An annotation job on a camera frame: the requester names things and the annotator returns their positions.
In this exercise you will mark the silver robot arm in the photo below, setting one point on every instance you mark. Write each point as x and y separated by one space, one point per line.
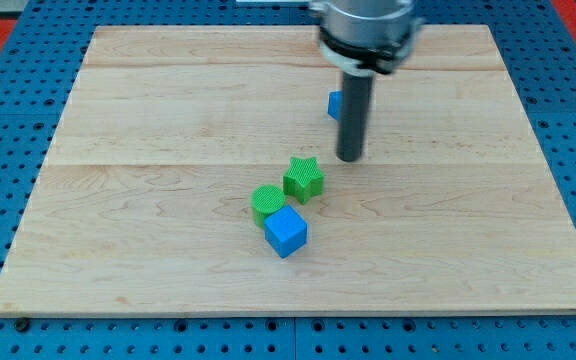
363 38

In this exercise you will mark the green star block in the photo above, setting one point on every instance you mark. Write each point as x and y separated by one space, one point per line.
303 179

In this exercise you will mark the blue cube block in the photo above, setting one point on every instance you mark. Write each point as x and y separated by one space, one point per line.
286 231

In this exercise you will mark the green cylinder block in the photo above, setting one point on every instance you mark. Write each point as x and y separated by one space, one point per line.
265 201

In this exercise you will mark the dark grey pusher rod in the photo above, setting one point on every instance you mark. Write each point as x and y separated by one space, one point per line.
354 112

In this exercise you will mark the blue triangle block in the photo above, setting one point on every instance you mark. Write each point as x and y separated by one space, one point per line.
334 104

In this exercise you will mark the light wooden board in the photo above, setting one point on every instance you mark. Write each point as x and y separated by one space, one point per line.
142 207

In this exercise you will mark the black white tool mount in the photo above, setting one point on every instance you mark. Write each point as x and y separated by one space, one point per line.
364 61

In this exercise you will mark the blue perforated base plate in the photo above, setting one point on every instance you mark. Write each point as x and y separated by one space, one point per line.
38 65

